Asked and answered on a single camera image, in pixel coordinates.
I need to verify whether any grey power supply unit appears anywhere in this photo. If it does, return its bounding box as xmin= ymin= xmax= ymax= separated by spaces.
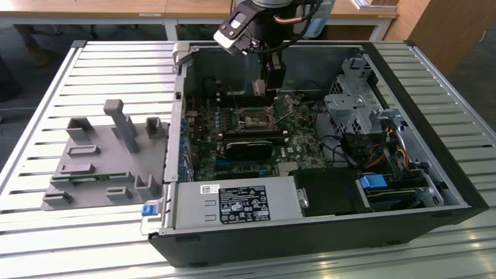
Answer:
xmin=172 ymin=177 xmax=305 ymax=230

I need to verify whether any wooden desk white frame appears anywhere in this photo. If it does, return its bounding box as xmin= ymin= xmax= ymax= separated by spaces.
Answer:
xmin=0 ymin=0 xmax=170 ymax=26
xmin=164 ymin=0 xmax=400 ymax=41

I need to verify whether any CPU socket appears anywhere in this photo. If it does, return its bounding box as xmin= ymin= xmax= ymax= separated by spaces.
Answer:
xmin=234 ymin=106 xmax=278 ymax=131

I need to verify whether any yellow red wire bundle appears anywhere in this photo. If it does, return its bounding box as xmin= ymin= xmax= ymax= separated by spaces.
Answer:
xmin=364 ymin=142 xmax=412 ymax=169

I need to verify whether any silver chipset heatsink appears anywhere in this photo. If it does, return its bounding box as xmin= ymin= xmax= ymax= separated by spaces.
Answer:
xmin=277 ymin=162 xmax=302 ymax=177

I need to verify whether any black fan shroud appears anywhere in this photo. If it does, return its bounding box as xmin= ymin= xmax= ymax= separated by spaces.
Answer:
xmin=292 ymin=168 xmax=373 ymax=217

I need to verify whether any black RAM slot bank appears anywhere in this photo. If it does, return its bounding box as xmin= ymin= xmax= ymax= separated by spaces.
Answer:
xmin=221 ymin=130 xmax=288 ymax=142
xmin=216 ymin=92 xmax=277 ymax=108

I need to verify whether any silver metal disk bay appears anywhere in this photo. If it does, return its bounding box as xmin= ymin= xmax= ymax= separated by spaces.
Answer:
xmin=322 ymin=56 xmax=388 ymax=134

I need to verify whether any grey plastic parts rack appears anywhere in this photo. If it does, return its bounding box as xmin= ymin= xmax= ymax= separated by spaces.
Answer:
xmin=40 ymin=98 xmax=170 ymax=212

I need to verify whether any black cable bundle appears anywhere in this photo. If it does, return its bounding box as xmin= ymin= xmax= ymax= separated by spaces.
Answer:
xmin=316 ymin=133 xmax=365 ymax=171

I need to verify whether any black graphics card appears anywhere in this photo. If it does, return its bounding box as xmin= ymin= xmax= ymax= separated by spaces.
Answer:
xmin=224 ymin=141 xmax=274 ymax=162

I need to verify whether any grey plastic case handle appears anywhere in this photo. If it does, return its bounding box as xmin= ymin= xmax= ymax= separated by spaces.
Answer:
xmin=170 ymin=42 xmax=201 ymax=67

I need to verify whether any silver metal drive bracket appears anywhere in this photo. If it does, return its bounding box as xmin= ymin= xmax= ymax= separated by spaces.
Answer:
xmin=373 ymin=109 xmax=446 ymax=209

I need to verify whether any green motherboard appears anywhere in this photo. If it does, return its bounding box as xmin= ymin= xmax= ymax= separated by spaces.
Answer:
xmin=181 ymin=90 xmax=326 ymax=183

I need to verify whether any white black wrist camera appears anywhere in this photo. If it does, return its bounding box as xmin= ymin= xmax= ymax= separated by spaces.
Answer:
xmin=212 ymin=5 xmax=260 ymax=56

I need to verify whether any green RAM stick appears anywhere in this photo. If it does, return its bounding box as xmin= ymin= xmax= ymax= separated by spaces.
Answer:
xmin=69 ymin=173 xmax=129 ymax=183

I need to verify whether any black open PC case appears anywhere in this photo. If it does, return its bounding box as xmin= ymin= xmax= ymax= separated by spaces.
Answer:
xmin=146 ymin=40 xmax=489 ymax=269

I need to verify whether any brown wooden cabinet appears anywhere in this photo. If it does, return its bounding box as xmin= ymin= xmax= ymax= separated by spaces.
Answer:
xmin=382 ymin=0 xmax=496 ymax=76

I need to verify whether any blue disk carrier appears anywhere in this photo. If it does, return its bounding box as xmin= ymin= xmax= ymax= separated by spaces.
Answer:
xmin=358 ymin=173 xmax=388 ymax=192

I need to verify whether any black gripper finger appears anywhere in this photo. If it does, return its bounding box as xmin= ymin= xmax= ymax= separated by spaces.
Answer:
xmin=268 ymin=53 xmax=286 ymax=91
xmin=258 ymin=53 xmax=270 ymax=81

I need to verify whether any white paper stack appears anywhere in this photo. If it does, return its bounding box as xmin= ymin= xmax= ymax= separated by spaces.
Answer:
xmin=350 ymin=0 xmax=388 ymax=9

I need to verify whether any black expansion slot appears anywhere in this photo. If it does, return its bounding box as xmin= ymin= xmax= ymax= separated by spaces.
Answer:
xmin=213 ymin=170 xmax=262 ymax=180

